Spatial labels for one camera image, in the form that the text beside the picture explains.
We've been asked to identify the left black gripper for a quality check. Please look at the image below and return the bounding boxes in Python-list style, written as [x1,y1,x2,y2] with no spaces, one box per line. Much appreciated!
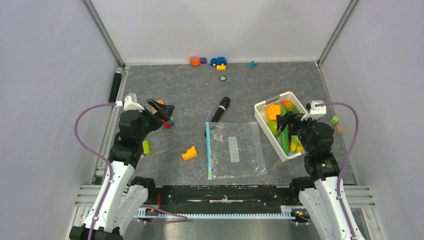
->
[135,98,174,142]

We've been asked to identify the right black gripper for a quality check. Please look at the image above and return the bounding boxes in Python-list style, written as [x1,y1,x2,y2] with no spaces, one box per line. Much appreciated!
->
[275,111,318,155]

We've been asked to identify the green cabbage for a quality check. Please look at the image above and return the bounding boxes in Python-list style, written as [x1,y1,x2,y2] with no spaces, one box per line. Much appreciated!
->
[267,120,280,137]

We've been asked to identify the green cucumber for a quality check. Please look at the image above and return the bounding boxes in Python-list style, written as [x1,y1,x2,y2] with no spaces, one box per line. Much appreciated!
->
[280,125,290,156]

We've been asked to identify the yellow bell pepper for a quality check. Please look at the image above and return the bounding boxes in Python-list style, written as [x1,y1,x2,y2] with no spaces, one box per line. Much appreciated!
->
[266,104,282,122]

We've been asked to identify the clear zip top bag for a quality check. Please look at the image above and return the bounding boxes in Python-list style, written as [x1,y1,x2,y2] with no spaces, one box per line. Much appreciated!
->
[205,121,268,180]

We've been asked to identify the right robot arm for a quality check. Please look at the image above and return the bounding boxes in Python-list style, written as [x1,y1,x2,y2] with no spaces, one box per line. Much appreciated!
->
[276,111,364,240]

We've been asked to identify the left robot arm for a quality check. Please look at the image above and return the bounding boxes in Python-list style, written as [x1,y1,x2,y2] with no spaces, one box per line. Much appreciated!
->
[69,95,175,240]

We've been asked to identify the orange green mango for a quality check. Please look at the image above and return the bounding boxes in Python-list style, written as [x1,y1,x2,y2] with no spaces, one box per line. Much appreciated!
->
[281,100,300,114]

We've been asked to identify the multicolour toy block stack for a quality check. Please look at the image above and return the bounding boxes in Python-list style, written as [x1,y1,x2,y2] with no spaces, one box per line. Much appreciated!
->
[152,101,175,129]

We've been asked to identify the yellow banana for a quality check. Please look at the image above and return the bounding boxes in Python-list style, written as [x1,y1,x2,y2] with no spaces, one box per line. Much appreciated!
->
[289,135,304,153]

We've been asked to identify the white perforated plastic basket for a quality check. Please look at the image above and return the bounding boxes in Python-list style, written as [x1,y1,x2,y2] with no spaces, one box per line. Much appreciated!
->
[254,91,307,162]

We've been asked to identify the green lego brick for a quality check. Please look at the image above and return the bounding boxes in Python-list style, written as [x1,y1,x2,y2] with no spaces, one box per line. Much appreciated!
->
[142,140,152,156]

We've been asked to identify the green cube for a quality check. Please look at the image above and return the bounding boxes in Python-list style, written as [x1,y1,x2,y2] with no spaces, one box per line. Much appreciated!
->
[330,116,339,124]

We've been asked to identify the brown wooden cube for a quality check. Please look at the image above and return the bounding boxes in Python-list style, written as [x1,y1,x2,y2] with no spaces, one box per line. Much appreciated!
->
[334,124,345,134]

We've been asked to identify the orange cheese wedge toy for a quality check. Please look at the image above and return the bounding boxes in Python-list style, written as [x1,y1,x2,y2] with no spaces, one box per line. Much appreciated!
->
[181,145,198,161]

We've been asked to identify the black microphone on table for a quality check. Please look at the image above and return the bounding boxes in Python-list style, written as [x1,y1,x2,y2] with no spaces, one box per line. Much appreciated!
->
[210,96,231,123]

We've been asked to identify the teal block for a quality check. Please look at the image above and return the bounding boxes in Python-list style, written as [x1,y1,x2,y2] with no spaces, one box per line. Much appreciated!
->
[249,60,257,68]

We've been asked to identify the small round black cap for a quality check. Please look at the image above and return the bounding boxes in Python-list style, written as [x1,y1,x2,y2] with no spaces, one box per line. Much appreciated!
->
[219,75,227,82]

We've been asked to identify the yellow lego brick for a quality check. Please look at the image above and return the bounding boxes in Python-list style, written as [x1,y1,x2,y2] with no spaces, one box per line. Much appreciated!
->
[216,65,226,71]

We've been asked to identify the blue toy car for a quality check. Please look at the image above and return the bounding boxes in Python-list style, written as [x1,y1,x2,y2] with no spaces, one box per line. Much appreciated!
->
[210,56,227,67]

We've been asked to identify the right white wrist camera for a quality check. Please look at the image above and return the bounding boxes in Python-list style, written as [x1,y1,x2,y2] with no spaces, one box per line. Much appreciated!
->
[301,100,327,121]

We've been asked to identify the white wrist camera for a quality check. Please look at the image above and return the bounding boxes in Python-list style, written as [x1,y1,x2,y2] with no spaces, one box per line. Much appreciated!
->
[301,100,327,121]
[123,93,145,113]

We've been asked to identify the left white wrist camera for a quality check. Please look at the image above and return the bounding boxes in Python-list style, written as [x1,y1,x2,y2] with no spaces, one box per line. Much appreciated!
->
[123,93,145,113]

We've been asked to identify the black microphone by wall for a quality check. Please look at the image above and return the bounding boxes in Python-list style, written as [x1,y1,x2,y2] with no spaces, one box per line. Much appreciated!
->
[108,66,124,103]

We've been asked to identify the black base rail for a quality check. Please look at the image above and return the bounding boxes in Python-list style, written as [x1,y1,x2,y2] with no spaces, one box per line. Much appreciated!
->
[144,185,301,214]

